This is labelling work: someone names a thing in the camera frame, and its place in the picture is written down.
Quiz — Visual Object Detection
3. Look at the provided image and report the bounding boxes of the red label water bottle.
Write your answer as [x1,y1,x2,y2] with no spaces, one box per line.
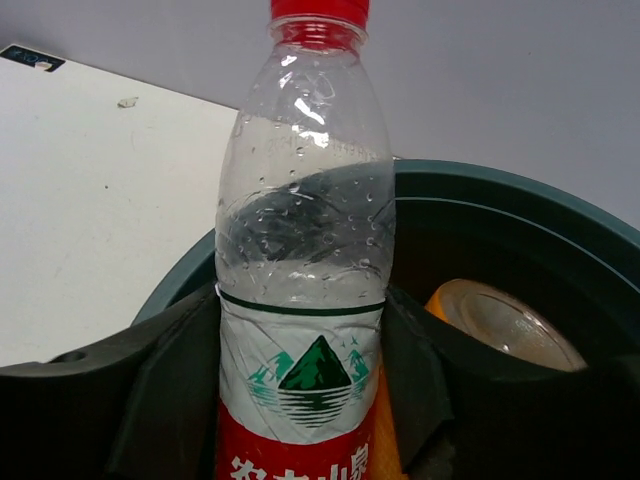
[215,1,396,479]

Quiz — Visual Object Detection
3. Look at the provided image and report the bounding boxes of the orange juice bottle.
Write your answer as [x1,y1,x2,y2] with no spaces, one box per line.
[370,359,408,480]
[425,279,587,372]

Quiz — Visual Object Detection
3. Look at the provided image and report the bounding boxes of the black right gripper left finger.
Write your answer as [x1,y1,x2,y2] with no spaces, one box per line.
[1,287,219,479]

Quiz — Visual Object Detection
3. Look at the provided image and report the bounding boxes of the small white scrap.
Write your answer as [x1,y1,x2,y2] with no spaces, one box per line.
[117,97,138,109]

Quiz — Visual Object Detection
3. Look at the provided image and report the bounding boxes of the blue sticker left corner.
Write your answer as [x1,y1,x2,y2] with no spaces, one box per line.
[1,44,66,73]

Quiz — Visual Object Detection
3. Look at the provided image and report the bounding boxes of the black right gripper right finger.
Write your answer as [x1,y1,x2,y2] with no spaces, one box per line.
[382,287,639,479]

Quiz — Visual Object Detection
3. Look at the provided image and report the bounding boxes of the dark green plastic bin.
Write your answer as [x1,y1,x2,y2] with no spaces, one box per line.
[130,158,640,371]

